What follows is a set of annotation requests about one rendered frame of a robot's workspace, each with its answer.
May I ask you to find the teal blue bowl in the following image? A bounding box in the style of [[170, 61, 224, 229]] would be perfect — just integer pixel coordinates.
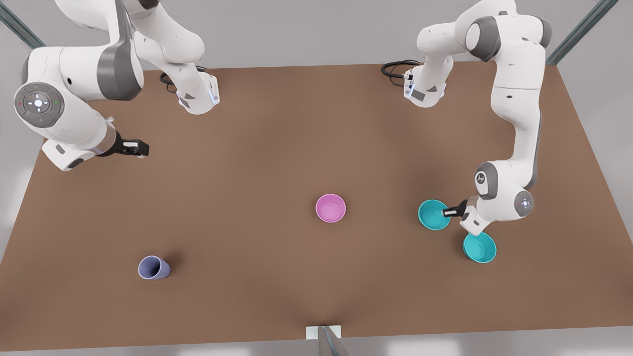
[[463, 231, 497, 264], [418, 199, 452, 231]]

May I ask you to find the black cable loop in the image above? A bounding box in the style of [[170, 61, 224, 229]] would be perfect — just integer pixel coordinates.
[[381, 60, 421, 88], [159, 65, 208, 92]]

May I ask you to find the pink bowl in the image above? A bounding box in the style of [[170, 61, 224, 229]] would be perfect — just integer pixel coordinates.
[[316, 194, 347, 223]]

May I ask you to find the lavender cup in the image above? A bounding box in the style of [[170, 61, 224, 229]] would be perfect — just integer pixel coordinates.
[[137, 255, 172, 281]]

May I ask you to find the silver frame post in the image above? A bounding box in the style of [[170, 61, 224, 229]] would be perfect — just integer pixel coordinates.
[[0, 7, 46, 50], [546, 0, 620, 66], [306, 325, 352, 356]]

